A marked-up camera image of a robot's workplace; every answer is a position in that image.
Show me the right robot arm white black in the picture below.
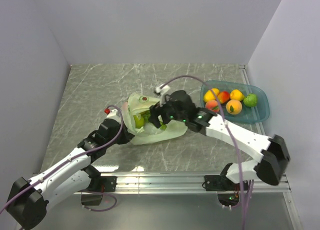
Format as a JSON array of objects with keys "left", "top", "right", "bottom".
[{"left": 149, "top": 87, "right": 290, "bottom": 192}]

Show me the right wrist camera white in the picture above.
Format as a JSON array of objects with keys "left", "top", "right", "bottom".
[{"left": 154, "top": 83, "right": 171, "bottom": 107}]

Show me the red yellow mango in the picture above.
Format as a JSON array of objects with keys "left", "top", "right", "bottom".
[{"left": 217, "top": 91, "right": 230, "bottom": 105}]

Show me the green fruit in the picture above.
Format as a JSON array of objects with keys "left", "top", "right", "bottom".
[{"left": 133, "top": 115, "right": 145, "bottom": 129}]

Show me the black box under rail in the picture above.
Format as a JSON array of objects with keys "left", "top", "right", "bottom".
[{"left": 80, "top": 193, "right": 103, "bottom": 206}]

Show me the yellow lemon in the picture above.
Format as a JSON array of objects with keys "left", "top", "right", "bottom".
[{"left": 230, "top": 89, "right": 245, "bottom": 102}]

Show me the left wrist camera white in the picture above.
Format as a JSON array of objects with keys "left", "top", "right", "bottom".
[{"left": 104, "top": 108, "right": 123, "bottom": 123}]

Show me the green custard apple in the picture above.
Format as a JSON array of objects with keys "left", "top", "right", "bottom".
[{"left": 243, "top": 93, "right": 258, "bottom": 108}]

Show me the orange fruit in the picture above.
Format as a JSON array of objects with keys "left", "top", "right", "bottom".
[{"left": 225, "top": 100, "right": 243, "bottom": 115}]

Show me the green printed plastic bag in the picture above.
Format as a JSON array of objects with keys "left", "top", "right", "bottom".
[{"left": 121, "top": 93, "right": 187, "bottom": 145}]

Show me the pink peach with leaf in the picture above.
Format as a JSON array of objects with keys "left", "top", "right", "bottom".
[{"left": 205, "top": 100, "right": 220, "bottom": 113}]

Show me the green grape bunch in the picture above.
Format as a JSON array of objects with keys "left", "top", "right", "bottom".
[{"left": 140, "top": 110, "right": 167, "bottom": 131}]

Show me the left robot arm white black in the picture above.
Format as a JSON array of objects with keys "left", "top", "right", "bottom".
[{"left": 4, "top": 119, "right": 134, "bottom": 230}]

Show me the teal transparent plastic tray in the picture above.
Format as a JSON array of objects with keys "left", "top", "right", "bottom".
[{"left": 200, "top": 80, "right": 270, "bottom": 124}]

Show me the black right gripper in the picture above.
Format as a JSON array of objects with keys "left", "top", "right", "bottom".
[{"left": 148, "top": 94, "right": 187, "bottom": 129}]

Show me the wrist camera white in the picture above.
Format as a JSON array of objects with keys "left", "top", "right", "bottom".
[
  {"left": 154, "top": 83, "right": 171, "bottom": 107},
  {"left": 104, "top": 108, "right": 123, "bottom": 123}
]

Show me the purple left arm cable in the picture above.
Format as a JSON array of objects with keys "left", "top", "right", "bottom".
[{"left": 0, "top": 104, "right": 125, "bottom": 216}]

